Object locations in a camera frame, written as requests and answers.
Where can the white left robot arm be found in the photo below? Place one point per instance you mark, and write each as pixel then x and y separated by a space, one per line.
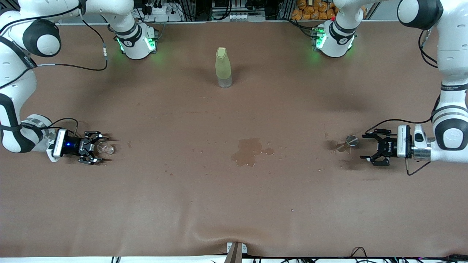
pixel 453 54

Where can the orange snack bag pile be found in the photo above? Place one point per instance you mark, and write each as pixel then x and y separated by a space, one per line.
pixel 314 10

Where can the brown liquid puddle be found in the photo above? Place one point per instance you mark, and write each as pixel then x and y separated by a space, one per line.
pixel 248 149

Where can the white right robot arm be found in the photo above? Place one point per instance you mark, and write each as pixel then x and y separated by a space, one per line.
pixel 14 91

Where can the yellow-green frosted bottle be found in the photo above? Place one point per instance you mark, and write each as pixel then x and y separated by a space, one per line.
pixel 223 67

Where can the steel double jigger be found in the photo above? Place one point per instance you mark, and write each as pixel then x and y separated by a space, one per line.
pixel 351 140

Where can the small clear glass cup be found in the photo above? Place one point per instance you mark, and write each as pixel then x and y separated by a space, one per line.
pixel 108 149

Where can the white power strip with plugs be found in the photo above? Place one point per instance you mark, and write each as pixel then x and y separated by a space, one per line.
pixel 164 14

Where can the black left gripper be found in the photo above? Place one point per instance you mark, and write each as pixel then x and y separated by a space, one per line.
pixel 389 147

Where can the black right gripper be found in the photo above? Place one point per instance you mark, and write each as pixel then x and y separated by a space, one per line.
pixel 74 146

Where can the metal table clamp bracket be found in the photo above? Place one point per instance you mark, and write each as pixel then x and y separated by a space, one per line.
pixel 237 248

